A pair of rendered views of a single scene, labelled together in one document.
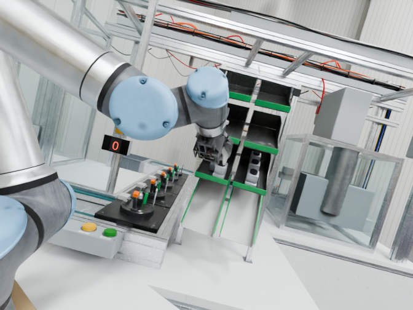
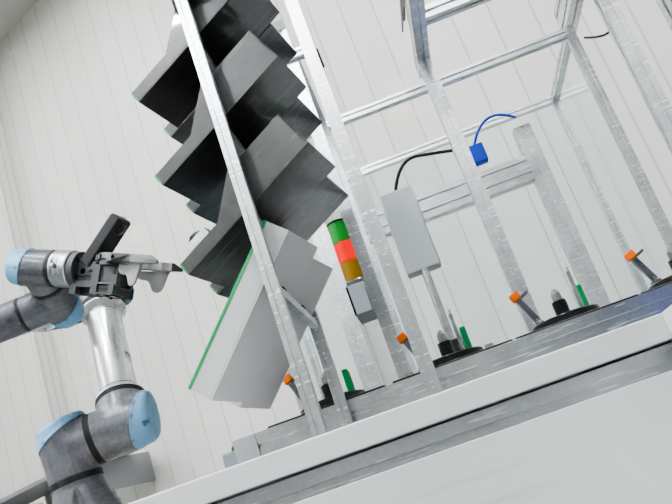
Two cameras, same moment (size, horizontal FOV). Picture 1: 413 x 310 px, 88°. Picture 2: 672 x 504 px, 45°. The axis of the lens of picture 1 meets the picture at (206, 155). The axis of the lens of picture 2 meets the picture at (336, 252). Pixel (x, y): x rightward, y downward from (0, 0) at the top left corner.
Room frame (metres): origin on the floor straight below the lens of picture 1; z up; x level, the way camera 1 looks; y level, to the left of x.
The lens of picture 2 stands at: (1.12, -1.43, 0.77)
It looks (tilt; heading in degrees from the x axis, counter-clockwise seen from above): 17 degrees up; 95
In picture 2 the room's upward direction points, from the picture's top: 19 degrees counter-clockwise
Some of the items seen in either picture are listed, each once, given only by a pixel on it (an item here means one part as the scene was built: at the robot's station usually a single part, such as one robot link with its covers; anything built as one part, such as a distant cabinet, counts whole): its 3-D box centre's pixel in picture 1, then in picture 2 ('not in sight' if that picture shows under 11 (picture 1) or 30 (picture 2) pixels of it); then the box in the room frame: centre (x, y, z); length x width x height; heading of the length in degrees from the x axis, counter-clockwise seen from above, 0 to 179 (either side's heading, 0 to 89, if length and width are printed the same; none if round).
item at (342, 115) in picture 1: (332, 150); not in sight; (1.65, -0.92, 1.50); 0.38 x 0.21 x 0.88; 1
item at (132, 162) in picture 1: (139, 166); not in sight; (2.93, 0.86, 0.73); 0.62 x 0.42 x 0.23; 91
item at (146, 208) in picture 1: (137, 208); (334, 405); (0.89, 0.23, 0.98); 0.14 x 0.14 x 0.02
